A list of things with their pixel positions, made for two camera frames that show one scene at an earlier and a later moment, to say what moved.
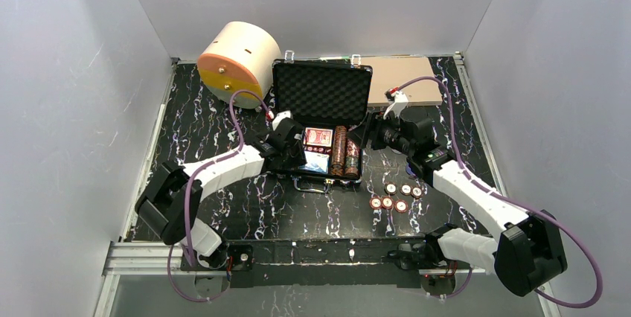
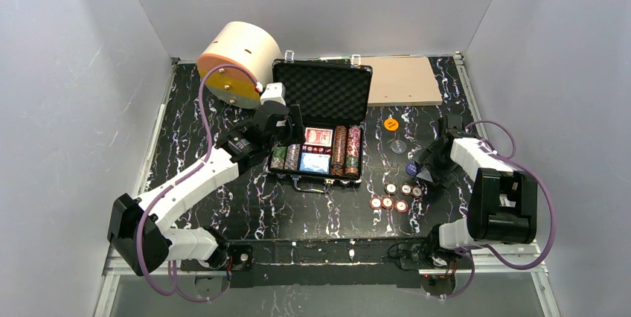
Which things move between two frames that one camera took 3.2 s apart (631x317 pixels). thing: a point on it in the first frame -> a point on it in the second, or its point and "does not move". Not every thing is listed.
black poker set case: x=327 y=97 does not move
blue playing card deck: x=316 y=161 does not move
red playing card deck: x=318 y=137 does not move
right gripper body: x=376 y=130 -> x=429 y=161
